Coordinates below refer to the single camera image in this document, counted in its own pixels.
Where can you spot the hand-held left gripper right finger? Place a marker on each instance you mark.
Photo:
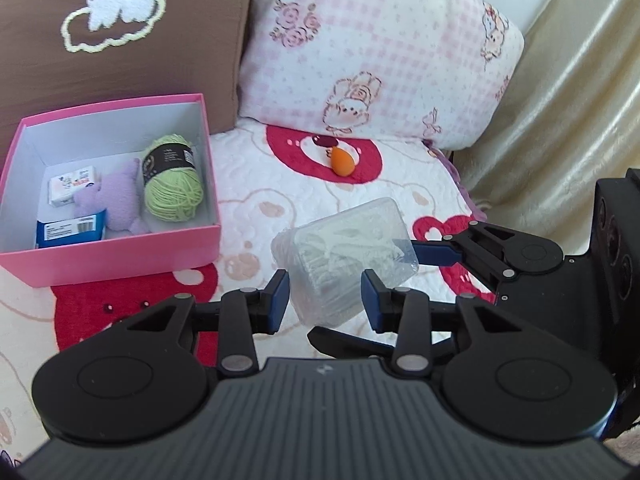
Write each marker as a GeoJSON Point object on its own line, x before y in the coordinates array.
{"type": "Point", "coordinates": [370, 300]}

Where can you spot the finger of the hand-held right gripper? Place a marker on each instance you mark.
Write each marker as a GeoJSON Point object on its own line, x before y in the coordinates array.
{"type": "Point", "coordinates": [350, 346]}
{"type": "Point", "coordinates": [435, 254]}

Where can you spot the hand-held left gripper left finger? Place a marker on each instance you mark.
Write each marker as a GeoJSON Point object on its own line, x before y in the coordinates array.
{"type": "Point", "coordinates": [280, 302]}

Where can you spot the clear plastic box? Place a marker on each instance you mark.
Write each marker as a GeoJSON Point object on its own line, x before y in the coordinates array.
{"type": "Point", "coordinates": [330, 255]}

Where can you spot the green yarn ball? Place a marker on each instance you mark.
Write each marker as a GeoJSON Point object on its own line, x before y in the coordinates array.
{"type": "Point", "coordinates": [172, 195]}

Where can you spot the pink cardboard box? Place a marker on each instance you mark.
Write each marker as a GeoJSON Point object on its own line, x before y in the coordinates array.
{"type": "Point", "coordinates": [125, 255]}

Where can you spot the purple plush toy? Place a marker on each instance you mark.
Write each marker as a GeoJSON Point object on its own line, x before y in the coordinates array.
{"type": "Point", "coordinates": [117, 200]}

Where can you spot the blue wet wipes packet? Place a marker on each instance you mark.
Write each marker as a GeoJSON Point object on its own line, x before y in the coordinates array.
{"type": "Point", "coordinates": [65, 230]}

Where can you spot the white tissue packet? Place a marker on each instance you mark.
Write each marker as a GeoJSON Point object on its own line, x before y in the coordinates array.
{"type": "Point", "coordinates": [70, 185]}

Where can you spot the red and white printed quilt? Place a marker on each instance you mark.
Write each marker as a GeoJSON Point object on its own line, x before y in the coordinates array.
{"type": "Point", "coordinates": [260, 175]}

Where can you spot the cream satin cloth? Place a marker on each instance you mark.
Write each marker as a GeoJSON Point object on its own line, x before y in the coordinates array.
{"type": "Point", "coordinates": [575, 110]}

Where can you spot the pink checkered pillow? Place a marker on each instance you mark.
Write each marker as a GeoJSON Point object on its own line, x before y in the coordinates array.
{"type": "Point", "coordinates": [400, 60]}

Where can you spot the brown embroidered cushion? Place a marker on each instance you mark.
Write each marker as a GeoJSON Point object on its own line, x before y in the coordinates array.
{"type": "Point", "coordinates": [200, 60]}

